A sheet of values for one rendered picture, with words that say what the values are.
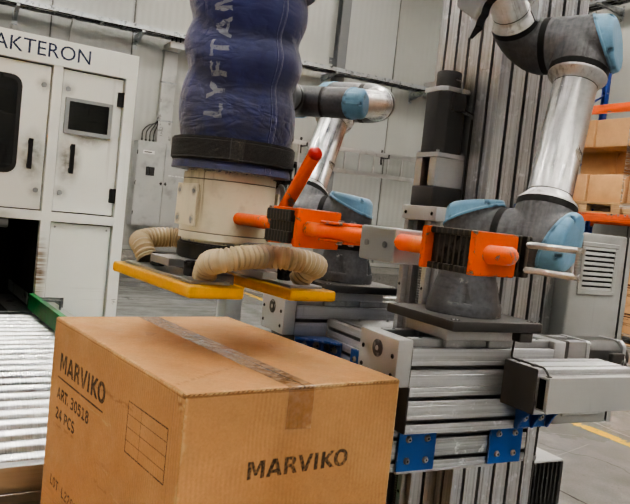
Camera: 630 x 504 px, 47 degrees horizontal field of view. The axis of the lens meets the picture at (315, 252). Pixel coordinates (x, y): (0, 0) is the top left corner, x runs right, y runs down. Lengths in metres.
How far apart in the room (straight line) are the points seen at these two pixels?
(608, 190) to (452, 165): 8.26
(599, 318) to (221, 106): 1.10
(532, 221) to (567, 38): 0.39
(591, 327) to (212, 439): 1.11
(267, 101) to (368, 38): 11.21
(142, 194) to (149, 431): 9.42
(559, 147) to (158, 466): 0.92
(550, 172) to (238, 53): 0.62
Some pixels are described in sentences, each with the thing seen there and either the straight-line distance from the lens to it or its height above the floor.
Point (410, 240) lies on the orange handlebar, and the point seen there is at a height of 1.19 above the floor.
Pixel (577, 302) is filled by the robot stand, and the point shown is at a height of 1.06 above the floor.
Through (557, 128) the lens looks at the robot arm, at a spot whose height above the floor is 1.42.
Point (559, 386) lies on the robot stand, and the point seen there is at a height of 0.93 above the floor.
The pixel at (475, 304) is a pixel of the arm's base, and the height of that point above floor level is 1.07.
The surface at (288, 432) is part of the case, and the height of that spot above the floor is 0.87.
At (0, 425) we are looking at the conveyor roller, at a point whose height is 0.54.
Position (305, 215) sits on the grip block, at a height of 1.20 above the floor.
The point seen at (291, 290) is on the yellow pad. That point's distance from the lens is 1.23.
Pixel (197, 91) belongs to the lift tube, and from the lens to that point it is 1.28.
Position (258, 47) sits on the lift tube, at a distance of 1.27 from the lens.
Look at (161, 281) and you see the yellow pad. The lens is 1.23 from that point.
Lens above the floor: 1.21
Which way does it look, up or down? 3 degrees down
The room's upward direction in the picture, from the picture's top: 6 degrees clockwise
